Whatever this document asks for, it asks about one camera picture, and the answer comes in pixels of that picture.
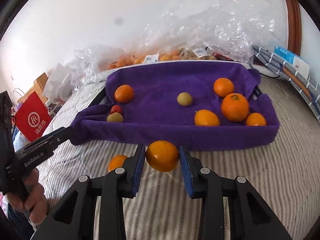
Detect person's left hand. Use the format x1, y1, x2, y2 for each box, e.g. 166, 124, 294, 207
6, 168, 48, 225

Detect red paper shopping bag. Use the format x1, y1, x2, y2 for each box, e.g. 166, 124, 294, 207
15, 92, 52, 142

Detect white plastic bag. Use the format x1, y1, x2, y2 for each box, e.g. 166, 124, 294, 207
42, 63, 75, 102

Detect cardboard box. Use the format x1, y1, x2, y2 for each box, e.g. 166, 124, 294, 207
17, 73, 48, 103

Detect striped bed cover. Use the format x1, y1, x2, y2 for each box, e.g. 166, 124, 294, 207
38, 77, 319, 239

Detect green-yellow fruit front left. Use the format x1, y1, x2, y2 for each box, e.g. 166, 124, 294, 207
106, 112, 124, 122

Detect green-yellow fruit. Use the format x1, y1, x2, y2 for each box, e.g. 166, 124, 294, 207
177, 92, 193, 107
106, 112, 124, 122

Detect small red fruit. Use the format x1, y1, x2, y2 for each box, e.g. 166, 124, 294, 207
110, 105, 123, 114

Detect purple towel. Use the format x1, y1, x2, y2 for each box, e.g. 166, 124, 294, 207
70, 60, 281, 151

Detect green-yellow fruit centre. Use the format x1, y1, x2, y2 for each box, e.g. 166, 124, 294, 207
177, 92, 193, 107

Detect large orange with stem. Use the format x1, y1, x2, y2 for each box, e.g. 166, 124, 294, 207
221, 93, 249, 122

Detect blue checked folded cloth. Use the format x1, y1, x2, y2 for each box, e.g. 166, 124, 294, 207
252, 45, 319, 122

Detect blue white box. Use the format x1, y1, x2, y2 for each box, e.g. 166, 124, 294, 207
274, 46, 310, 79

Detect clear plastic bag of fruit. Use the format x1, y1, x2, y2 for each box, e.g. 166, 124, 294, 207
136, 0, 288, 63

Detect brown wooden frame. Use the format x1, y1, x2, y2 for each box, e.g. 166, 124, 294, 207
285, 0, 302, 56

